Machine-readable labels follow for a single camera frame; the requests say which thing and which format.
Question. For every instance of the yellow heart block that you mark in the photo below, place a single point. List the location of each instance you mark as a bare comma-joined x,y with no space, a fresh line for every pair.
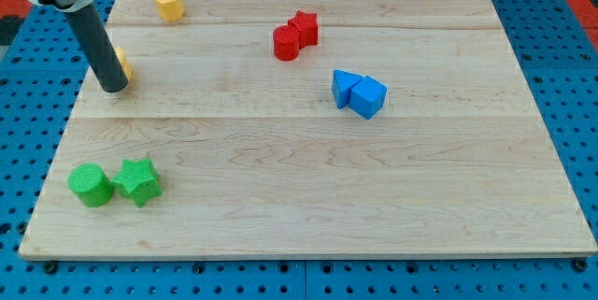
125,65

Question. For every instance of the yellow hexagon block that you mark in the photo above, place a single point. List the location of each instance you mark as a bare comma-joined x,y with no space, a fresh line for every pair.
170,10

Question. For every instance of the light wooden board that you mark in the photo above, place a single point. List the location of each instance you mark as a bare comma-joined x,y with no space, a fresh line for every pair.
256,162

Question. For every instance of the blue triangle block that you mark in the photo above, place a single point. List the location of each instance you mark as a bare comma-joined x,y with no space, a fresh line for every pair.
343,82

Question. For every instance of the blue cube block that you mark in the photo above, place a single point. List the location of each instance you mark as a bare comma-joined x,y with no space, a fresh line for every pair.
367,97

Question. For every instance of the red cylinder block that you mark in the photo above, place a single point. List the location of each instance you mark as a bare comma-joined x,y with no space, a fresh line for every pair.
286,42

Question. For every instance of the red star block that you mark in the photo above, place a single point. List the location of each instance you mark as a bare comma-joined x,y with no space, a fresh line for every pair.
306,24

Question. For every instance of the green star block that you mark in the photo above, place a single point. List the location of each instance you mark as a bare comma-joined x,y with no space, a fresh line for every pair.
137,180

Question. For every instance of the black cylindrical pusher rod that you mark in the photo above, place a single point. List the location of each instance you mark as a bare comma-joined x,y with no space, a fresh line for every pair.
91,34

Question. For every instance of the green cylinder block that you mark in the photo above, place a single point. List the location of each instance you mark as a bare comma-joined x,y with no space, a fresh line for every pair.
90,184

